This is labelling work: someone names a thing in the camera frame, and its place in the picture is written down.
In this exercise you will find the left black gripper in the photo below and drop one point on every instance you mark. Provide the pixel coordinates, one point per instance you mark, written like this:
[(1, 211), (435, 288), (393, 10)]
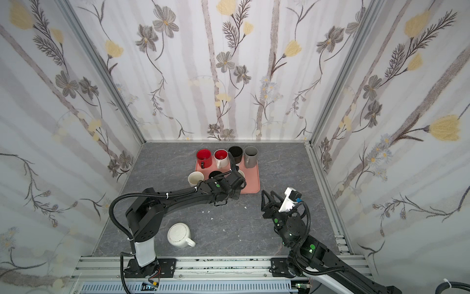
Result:
[(238, 193)]

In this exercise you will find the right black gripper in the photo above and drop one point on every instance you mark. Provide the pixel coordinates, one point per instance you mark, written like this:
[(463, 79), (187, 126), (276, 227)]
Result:
[(272, 208)]

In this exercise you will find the black mug grey rim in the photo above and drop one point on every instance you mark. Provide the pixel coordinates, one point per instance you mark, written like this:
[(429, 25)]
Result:
[(214, 175)]

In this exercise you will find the pink plastic tray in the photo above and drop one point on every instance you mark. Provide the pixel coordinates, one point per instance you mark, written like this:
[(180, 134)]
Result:
[(251, 175)]

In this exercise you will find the pale pink mug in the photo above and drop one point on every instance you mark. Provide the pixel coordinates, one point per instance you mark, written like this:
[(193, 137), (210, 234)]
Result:
[(195, 177)]

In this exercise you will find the white mug red inside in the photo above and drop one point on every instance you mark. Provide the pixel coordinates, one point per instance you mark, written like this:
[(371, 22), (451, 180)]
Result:
[(221, 158)]

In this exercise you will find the red mug black handle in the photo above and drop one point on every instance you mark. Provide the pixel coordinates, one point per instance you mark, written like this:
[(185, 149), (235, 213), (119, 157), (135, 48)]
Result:
[(204, 158)]

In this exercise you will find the black mug white base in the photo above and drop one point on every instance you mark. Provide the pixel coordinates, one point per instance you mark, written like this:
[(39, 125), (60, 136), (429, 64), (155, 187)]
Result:
[(237, 153)]

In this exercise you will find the tall grey mug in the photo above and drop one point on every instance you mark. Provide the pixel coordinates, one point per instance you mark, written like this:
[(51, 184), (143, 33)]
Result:
[(250, 157)]

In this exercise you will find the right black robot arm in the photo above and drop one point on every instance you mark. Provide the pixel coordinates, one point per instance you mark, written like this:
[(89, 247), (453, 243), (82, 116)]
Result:
[(308, 257)]

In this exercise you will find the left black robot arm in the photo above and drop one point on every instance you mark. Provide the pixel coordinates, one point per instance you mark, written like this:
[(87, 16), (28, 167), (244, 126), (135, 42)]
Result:
[(146, 213)]

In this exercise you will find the white ribbed-base mug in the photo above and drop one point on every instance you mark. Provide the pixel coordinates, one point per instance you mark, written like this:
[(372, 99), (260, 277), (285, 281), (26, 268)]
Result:
[(179, 235)]

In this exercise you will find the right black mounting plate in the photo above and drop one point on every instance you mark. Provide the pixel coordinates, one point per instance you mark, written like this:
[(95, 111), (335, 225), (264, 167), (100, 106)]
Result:
[(282, 267)]

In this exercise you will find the black mounting plate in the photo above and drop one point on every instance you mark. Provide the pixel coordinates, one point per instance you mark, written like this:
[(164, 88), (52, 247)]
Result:
[(160, 268), (282, 267)]

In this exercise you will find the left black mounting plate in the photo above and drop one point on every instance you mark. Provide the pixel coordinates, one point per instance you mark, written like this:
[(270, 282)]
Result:
[(160, 268)]

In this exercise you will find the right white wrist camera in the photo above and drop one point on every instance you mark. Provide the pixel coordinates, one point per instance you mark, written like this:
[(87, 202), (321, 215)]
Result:
[(292, 197)]

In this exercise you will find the white ventilated cable duct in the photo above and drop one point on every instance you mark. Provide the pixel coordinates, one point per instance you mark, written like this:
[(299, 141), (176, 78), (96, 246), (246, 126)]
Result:
[(212, 287)]

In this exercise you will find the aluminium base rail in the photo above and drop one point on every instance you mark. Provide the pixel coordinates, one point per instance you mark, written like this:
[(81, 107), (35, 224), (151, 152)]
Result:
[(186, 268)]

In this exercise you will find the right aluminium corner post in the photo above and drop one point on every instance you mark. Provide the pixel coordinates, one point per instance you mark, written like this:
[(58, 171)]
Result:
[(364, 29)]

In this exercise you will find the aluminium corner post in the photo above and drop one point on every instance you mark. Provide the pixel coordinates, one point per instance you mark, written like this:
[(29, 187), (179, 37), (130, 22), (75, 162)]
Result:
[(91, 52), (364, 29)]

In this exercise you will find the left aluminium corner post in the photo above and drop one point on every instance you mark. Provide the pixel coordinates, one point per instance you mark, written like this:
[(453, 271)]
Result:
[(91, 52)]

